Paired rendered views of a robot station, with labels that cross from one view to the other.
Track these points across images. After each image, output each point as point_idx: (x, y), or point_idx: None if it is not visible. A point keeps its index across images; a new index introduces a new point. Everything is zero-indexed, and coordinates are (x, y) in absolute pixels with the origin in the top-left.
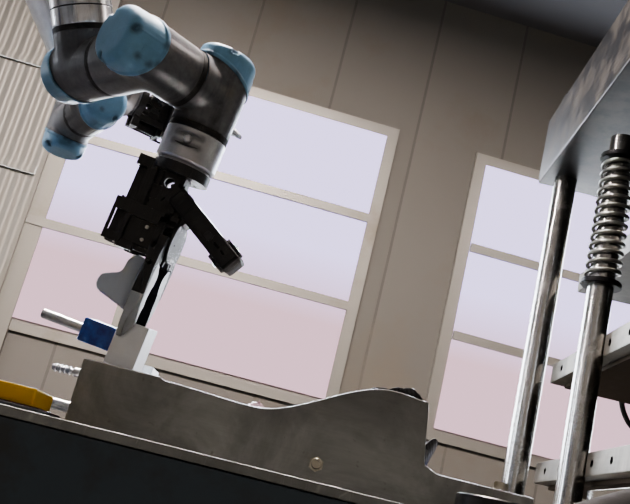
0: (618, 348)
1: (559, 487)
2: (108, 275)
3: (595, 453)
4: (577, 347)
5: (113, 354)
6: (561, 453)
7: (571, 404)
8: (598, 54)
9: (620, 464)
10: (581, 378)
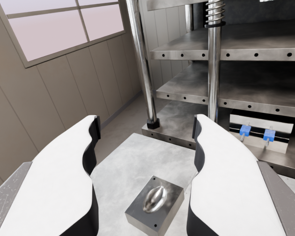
0: (241, 60)
1: (214, 115)
2: None
3: (228, 100)
4: (210, 60)
5: None
6: (212, 104)
7: (214, 85)
8: None
9: (261, 109)
10: (217, 74)
